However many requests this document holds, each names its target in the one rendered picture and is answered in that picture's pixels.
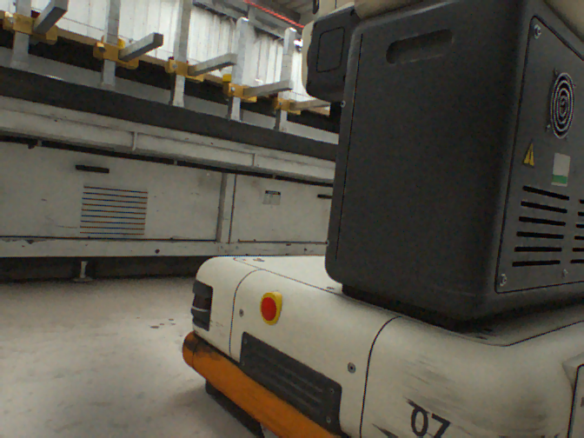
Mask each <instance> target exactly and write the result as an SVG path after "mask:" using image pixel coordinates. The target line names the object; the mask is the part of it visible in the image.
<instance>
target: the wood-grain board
mask: <svg viewBox="0 0 584 438"><path fill-rule="evenodd" d="M4 12H5V11H4V10H0V23H1V24H3V14H4ZM57 40H58V41H62V42H65V43H70V44H74V45H76V46H80V47H83V48H86V49H89V50H93V48H94V45H95V43H96V42H98V43H101V40H98V39H95V38H93V37H89V36H85V35H81V34H78V33H76V32H73V31H69V30H65V29H62V28H58V33H57ZM166 62H167V61H166V60H163V59H161V58H158V57H154V56H150V55H147V54H144V55H141V56H139V60H138V63H140V64H142V65H146V66H149V67H152V68H155V69H159V70H164V71H165V65H166ZM203 82H204V83H209V84H212V85H215V86H218V87H221V88H223V86H224V85H225V84H223V83H222V77H219V76H215V75H212V74H209V73H206V74H204V77H203ZM257 98H260V99H263V100H266V101H270V102H272V100H273V99H272V98H269V97H268V95H263V96H257ZM303 111H305V112H308V113H311V114H315V115H318V116H323V117H327V118H329V110H327V109H323V108H317V109H304V110H303Z"/></svg>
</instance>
